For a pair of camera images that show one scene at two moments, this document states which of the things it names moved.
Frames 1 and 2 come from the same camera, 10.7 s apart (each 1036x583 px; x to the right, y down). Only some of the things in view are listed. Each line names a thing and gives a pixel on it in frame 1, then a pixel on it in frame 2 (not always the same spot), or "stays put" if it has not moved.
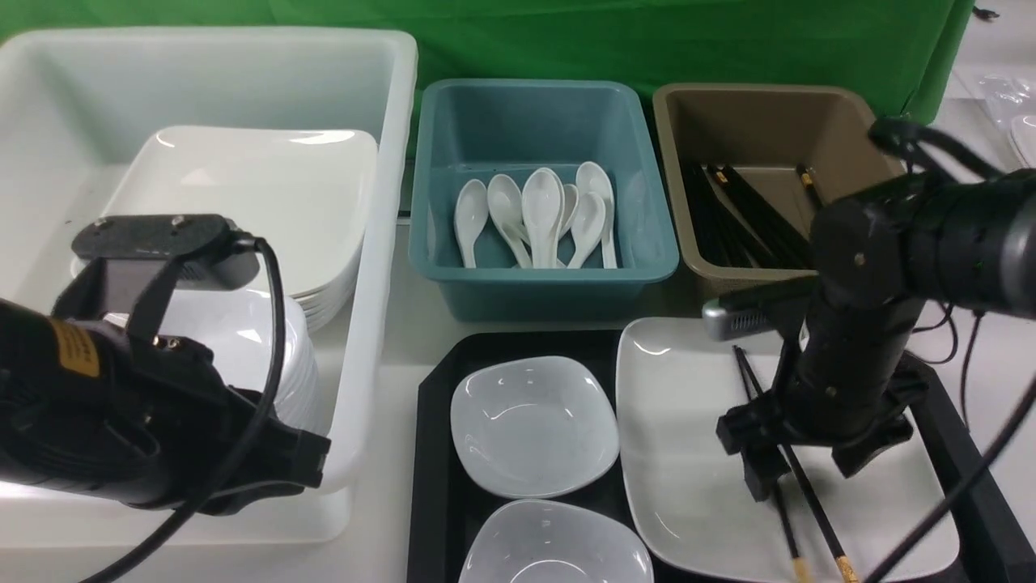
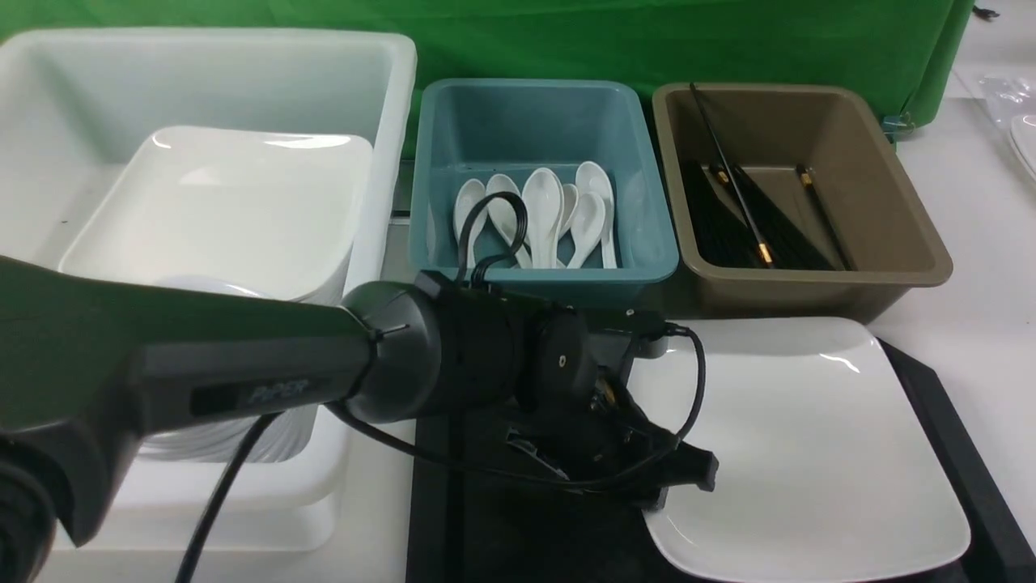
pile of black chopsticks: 733,225 stays put
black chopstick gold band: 801,566 -> 762,246
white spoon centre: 544,198 stays put
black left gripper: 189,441 -> 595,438
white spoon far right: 592,177 stays put
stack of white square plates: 309,191 stays put
